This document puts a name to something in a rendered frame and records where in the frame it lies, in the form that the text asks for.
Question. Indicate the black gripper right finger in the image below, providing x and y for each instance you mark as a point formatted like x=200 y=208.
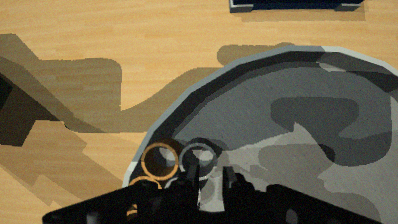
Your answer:
x=242 y=197

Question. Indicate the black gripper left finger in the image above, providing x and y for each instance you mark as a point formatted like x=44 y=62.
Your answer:
x=111 y=208

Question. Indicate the blue crate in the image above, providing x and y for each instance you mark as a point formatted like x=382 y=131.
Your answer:
x=244 y=6

